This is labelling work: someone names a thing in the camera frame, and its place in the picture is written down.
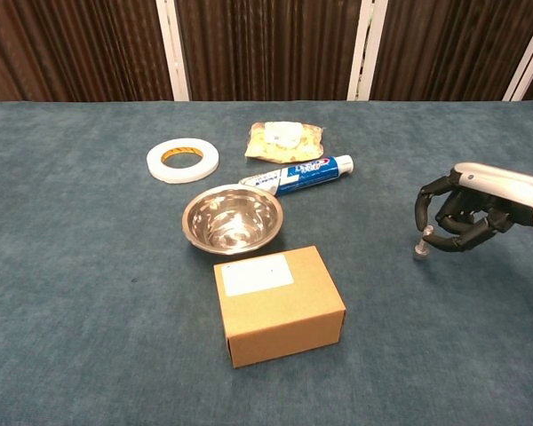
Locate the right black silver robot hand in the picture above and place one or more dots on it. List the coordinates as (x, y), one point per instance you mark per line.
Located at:
(497, 186)

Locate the silver metal bolt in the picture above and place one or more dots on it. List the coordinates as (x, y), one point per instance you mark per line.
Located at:
(420, 251)

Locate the blue white toothpaste tube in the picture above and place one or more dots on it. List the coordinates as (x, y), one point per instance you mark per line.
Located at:
(311, 172)

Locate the yellow wet wipes pack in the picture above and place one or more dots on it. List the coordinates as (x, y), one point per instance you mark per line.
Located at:
(308, 145)

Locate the brown cardboard box white label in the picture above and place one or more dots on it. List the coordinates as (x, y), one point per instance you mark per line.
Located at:
(288, 319)

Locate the stainless steel bowl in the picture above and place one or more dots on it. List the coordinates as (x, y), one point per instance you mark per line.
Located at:
(232, 222)

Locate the white double-sided tape roll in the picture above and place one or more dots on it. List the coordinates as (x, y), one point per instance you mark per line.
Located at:
(157, 165)

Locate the teal fabric tablecloth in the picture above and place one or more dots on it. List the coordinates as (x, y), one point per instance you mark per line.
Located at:
(80, 266)

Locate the white screen frame post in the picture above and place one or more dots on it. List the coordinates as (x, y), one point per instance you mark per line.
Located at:
(517, 89)
(180, 84)
(353, 89)

